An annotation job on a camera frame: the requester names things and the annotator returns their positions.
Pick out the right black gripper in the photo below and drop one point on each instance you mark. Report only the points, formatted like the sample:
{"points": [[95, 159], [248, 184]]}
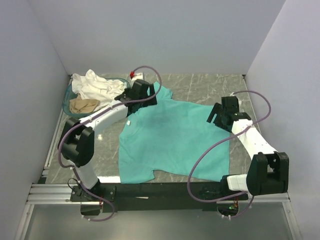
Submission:
{"points": [[217, 110]]}

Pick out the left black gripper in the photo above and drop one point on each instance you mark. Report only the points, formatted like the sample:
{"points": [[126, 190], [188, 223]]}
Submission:
{"points": [[151, 101]]}

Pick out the teal t shirt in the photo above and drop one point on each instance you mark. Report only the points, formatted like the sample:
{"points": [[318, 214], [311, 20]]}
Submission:
{"points": [[169, 136]]}

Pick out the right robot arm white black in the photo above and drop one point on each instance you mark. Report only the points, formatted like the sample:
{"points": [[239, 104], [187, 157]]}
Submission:
{"points": [[269, 169]]}

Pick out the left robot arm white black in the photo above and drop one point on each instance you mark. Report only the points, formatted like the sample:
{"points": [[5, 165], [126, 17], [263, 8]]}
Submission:
{"points": [[77, 142]]}

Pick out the white t shirt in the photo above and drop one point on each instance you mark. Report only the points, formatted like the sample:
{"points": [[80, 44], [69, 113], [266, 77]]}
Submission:
{"points": [[92, 86]]}

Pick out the beige t shirt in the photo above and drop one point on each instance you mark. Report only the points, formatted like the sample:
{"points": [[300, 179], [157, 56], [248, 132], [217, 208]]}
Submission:
{"points": [[83, 106]]}

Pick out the teal plastic basket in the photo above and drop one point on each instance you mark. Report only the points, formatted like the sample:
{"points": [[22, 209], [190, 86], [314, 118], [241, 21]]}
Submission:
{"points": [[70, 95]]}

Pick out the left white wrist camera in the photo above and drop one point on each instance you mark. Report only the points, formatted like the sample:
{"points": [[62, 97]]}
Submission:
{"points": [[136, 76]]}

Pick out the aluminium frame rail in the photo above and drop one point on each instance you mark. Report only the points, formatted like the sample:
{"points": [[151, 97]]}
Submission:
{"points": [[50, 215]]}

